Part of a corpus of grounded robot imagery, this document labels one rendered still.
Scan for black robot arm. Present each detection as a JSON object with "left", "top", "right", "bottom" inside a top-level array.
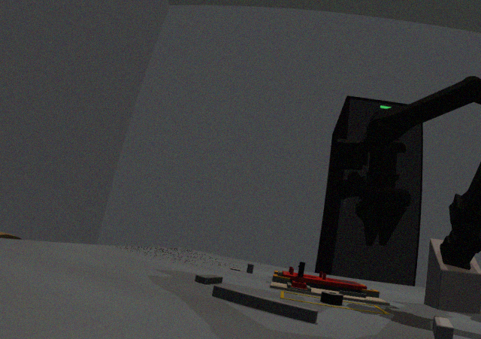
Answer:
[{"left": 334, "top": 76, "right": 481, "bottom": 270}]

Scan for black wheel with grey hub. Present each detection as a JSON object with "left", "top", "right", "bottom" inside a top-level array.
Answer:
[{"left": 320, "top": 291, "right": 343, "bottom": 306}]

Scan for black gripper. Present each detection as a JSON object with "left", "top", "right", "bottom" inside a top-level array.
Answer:
[{"left": 355, "top": 166, "right": 411, "bottom": 247}]

